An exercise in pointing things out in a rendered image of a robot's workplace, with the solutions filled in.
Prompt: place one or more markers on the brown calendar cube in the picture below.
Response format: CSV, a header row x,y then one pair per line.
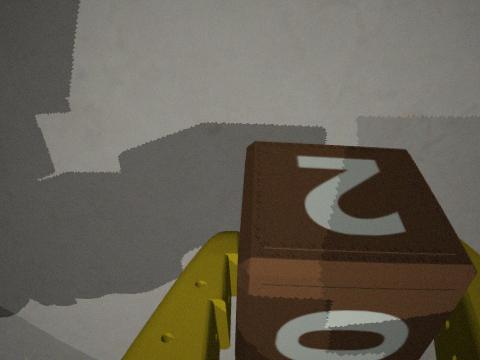
x,y
344,254

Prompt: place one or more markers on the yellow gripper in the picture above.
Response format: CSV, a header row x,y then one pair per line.
x,y
193,321

